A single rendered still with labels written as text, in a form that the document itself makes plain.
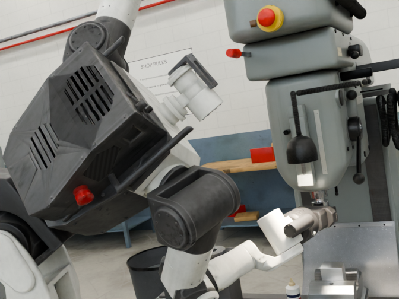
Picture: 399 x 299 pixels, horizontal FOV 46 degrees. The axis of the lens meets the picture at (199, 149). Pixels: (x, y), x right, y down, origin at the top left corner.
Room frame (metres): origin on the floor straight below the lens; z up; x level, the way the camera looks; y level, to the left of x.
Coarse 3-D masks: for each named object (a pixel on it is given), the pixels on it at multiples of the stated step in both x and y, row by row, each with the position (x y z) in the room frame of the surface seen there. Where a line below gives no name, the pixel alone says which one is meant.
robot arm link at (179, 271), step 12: (168, 252) 0.93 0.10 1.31; (180, 252) 0.89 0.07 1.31; (168, 264) 0.93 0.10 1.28; (180, 264) 0.90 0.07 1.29; (192, 264) 0.90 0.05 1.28; (204, 264) 0.92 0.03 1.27; (168, 276) 0.95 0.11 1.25; (180, 276) 0.92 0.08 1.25; (192, 276) 0.92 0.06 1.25; (168, 288) 0.96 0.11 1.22; (180, 288) 0.94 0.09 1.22; (192, 288) 0.95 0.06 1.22; (204, 288) 0.96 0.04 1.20
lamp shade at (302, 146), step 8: (296, 136) 1.11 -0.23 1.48; (304, 136) 1.10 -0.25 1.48; (288, 144) 1.11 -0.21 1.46; (296, 144) 1.09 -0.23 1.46; (304, 144) 1.08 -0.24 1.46; (312, 144) 1.09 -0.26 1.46; (288, 152) 1.10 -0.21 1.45; (296, 152) 1.08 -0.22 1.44; (304, 152) 1.08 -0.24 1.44; (312, 152) 1.08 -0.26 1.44; (288, 160) 1.11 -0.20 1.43; (296, 160) 1.08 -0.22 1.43; (304, 160) 1.08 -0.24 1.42; (312, 160) 1.08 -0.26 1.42
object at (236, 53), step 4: (228, 52) 1.12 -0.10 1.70; (232, 52) 1.12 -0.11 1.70; (236, 52) 1.13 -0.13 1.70; (240, 52) 1.16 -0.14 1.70; (244, 52) 1.20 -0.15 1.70; (248, 52) 1.23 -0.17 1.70; (228, 56) 1.12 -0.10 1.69; (232, 56) 1.13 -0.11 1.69; (236, 56) 1.14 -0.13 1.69; (244, 56) 1.21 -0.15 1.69; (248, 56) 1.23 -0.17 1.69
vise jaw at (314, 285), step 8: (312, 280) 1.30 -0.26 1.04; (320, 280) 1.30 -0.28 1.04; (328, 280) 1.29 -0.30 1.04; (336, 280) 1.28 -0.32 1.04; (344, 280) 1.27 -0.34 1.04; (352, 280) 1.26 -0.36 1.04; (312, 288) 1.26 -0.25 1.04; (320, 288) 1.25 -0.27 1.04; (328, 288) 1.24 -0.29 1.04; (336, 288) 1.23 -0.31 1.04; (344, 288) 1.23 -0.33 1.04; (352, 288) 1.22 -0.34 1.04; (312, 296) 1.25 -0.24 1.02; (320, 296) 1.24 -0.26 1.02; (328, 296) 1.23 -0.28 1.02; (336, 296) 1.22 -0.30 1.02; (344, 296) 1.21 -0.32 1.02; (352, 296) 1.21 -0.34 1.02
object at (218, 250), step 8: (216, 248) 1.46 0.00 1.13; (224, 248) 1.45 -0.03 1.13; (232, 248) 1.48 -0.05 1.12; (216, 256) 1.41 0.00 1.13; (224, 288) 1.38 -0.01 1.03; (232, 288) 1.40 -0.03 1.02; (240, 288) 1.48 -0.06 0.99; (168, 296) 1.44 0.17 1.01; (224, 296) 1.38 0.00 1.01; (232, 296) 1.39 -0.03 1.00; (240, 296) 1.47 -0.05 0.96
